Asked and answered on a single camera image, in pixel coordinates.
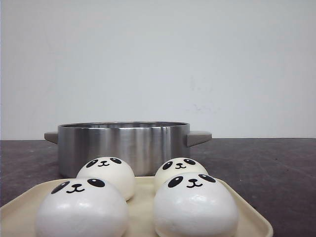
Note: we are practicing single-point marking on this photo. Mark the stainless steel steamer pot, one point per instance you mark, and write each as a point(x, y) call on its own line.
point(144, 145)

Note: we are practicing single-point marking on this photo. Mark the cream plastic tray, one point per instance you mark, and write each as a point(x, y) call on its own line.
point(17, 217)

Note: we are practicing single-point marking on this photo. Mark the panda bun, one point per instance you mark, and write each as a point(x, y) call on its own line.
point(194, 205)
point(176, 166)
point(82, 207)
point(114, 170)

